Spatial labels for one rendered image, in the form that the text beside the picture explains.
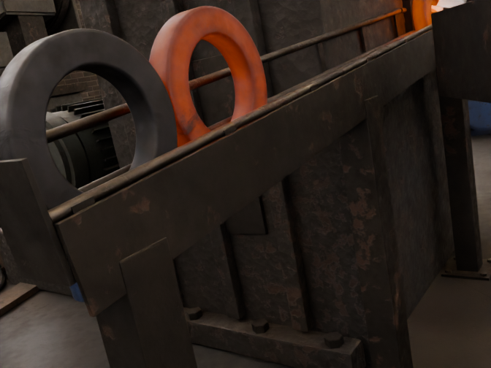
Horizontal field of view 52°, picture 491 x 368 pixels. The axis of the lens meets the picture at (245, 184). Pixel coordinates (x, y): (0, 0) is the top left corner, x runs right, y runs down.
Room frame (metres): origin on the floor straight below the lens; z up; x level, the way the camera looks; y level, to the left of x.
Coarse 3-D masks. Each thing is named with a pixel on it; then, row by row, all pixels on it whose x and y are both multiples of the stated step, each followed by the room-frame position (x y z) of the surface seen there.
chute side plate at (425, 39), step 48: (432, 48) 1.16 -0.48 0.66; (336, 96) 0.77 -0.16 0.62; (384, 96) 0.92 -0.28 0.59; (240, 144) 0.57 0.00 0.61; (288, 144) 0.65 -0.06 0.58; (144, 192) 0.45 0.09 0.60; (192, 192) 0.50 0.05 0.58; (240, 192) 0.56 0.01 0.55; (96, 240) 0.40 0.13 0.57; (144, 240) 0.44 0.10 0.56; (192, 240) 0.48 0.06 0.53; (96, 288) 0.39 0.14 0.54
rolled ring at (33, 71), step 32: (64, 32) 0.45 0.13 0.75; (96, 32) 0.48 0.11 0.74; (32, 64) 0.42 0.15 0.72; (64, 64) 0.44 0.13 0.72; (96, 64) 0.47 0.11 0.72; (128, 64) 0.50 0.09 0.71; (0, 96) 0.41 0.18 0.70; (32, 96) 0.41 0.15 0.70; (128, 96) 0.52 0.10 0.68; (160, 96) 0.52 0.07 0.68; (0, 128) 0.40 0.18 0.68; (32, 128) 0.41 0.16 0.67; (160, 128) 0.52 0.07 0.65; (0, 160) 0.40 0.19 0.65; (32, 160) 0.40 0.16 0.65; (64, 192) 0.42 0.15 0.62
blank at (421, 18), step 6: (414, 0) 1.28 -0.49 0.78; (420, 0) 1.27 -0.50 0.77; (426, 0) 1.27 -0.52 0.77; (432, 0) 1.30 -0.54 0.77; (438, 0) 1.34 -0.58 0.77; (414, 6) 1.28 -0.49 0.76; (420, 6) 1.27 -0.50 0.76; (426, 6) 1.26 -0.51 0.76; (414, 12) 1.27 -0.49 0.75; (420, 12) 1.27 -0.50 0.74; (426, 12) 1.26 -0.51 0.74; (432, 12) 1.35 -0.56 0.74; (414, 18) 1.28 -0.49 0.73; (420, 18) 1.27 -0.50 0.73; (426, 18) 1.26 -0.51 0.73; (414, 24) 1.28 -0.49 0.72; (420, 24) 1.27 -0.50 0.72; (426, 24) 1.26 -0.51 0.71
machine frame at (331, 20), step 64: (128, 0) 1.30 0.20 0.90; (192, 0) 1.18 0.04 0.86; (256, 0) 1.07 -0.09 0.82; (320, 0) 0.99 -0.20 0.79; (384, 0) 1.24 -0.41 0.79; (192, 64) 1.19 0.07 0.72; (128, 128) 1.33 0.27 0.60; (384, 128) 1.17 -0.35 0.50; (320, 192) 1.03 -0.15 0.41; (448, 192) 1.51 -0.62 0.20; (192, 256) 1.29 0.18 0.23; (256, 256) 1.15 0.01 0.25; (320, 256) 1.04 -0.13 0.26; (448, 256) 1.46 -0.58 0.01; (192, 320) 1.25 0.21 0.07; (256, 320) 1.14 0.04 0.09; (320, 320) 1.06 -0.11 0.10
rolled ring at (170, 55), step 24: (168, 24) 0.58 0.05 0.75; (192, 24) 0.58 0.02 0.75; (216, 24) 0.62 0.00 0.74; (240, 24) 0.66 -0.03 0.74; (168, 48) 0.55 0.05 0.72; (192, 48) 0.58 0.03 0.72; (240, 48) 0.65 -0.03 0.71; (168, 72) 0.54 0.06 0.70; (240, 72) 0.67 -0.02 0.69; (240, 96) 0.67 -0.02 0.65; (264, 96) 0.67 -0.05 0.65; (192, 120) 0.56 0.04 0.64
